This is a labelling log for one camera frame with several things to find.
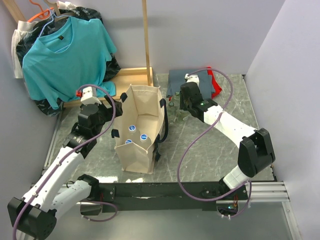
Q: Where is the orange clothes hanger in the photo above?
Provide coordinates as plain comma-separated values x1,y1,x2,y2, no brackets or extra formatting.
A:
27,0,54,23

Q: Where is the light blue wire hanger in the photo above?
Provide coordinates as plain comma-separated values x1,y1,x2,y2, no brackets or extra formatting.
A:
37,10,57,41

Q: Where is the grey folded garment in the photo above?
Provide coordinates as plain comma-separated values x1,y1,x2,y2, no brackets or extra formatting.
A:
166,68,216,99

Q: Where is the wooden rack post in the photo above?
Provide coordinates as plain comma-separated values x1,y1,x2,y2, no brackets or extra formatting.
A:
141,0,153,86
2,0,26,23

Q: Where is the red folded garment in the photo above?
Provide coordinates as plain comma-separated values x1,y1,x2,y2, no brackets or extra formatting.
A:
207,66,222,99

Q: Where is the wooden clothes hanger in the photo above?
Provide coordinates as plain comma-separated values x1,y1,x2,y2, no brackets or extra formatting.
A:
43,0,74,22

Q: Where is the turquoise t-shirt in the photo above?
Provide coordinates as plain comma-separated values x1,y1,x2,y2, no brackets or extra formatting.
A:
22,17,117,109

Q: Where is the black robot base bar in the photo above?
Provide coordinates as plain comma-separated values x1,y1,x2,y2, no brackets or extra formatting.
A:
69,181,251,216

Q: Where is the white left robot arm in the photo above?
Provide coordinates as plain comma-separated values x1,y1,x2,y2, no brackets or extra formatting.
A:
7,96,123,240

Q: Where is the aluminium rail frame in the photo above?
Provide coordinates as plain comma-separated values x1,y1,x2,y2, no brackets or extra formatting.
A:
14,109,303,240

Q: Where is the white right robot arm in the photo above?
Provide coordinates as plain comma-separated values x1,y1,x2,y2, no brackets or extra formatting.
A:
180,82,276,199

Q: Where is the clear bottle blue cap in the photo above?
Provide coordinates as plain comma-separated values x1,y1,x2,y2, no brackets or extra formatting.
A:
128,125,139,142
139,133,151,150
125,139,133,144

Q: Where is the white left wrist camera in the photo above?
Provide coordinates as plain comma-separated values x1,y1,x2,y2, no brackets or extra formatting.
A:
75,86,102,105

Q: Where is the beige canvas tote bag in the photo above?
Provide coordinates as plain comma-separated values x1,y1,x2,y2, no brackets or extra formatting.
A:
111,85,168,174

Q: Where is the wooden rack base tray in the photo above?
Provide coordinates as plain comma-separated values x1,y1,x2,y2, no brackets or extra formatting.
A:
62,66,154,109

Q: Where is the wooden rack left post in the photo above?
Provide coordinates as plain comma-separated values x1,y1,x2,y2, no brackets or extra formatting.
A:
2,0,26,23

